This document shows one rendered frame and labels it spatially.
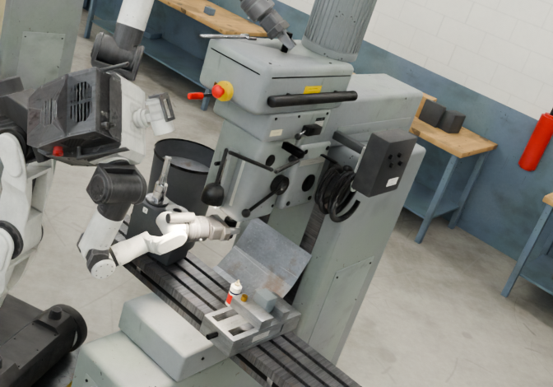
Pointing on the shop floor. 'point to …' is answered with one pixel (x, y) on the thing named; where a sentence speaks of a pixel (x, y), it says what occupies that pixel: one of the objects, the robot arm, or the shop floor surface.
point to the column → (338, 254)
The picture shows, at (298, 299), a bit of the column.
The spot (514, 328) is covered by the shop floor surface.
